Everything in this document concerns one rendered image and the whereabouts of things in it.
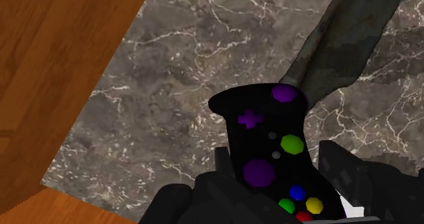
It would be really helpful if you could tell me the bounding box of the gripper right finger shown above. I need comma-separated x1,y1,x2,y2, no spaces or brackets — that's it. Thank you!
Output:
317,139,424,224

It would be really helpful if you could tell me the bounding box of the black game controller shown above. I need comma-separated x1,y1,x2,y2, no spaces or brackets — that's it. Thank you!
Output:
207,83,347,223

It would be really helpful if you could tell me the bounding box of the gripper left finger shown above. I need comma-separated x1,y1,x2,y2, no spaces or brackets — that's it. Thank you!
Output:
138,146,266,224

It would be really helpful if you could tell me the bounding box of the dark green long flat object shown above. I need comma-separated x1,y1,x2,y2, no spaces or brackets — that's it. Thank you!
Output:
279,0,407,111

